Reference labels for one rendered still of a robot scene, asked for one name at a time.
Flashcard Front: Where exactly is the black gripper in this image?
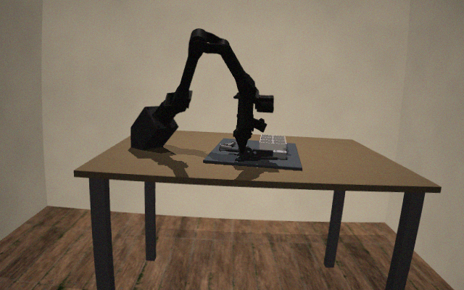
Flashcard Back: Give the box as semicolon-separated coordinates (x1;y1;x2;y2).
233;111;254;154

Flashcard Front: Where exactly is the white compartment tray with metal parts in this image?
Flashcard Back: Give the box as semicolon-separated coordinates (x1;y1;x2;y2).
259;134;286;151

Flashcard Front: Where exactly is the dark grey u-shaped fork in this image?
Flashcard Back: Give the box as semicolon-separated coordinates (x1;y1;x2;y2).
231;147;252;156

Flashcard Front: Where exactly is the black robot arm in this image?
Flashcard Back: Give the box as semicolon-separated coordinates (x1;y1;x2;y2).
152;28;274;133

